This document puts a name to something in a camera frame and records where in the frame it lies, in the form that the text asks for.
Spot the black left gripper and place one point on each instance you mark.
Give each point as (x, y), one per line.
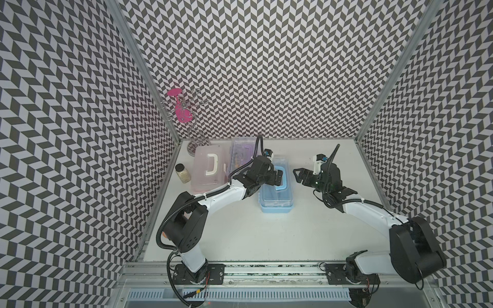
(273, 180)

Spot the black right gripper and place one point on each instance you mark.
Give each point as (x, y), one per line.
(303, 171)

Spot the purple toolbox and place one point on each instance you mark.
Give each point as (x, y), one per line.
(242, 151)

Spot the blue toolbox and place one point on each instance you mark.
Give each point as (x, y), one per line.
(278, 199)

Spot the pink toolbox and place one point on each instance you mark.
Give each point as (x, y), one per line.
(209, 170)

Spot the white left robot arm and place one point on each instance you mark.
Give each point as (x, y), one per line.
(182, 227)

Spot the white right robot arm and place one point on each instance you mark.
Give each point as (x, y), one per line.
(413, 252)

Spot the glass jar black lid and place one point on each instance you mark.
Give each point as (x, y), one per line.
(183, 174)

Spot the pink glass on rack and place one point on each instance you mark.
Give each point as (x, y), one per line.
(183, 114)

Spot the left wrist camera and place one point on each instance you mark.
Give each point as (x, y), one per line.
(267, 153)

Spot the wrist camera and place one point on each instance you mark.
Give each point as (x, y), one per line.
(267, 153)
(318, 160)

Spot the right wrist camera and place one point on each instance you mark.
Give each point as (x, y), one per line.
(318, 160)

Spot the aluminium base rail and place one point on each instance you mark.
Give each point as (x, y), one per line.
(269, 284)

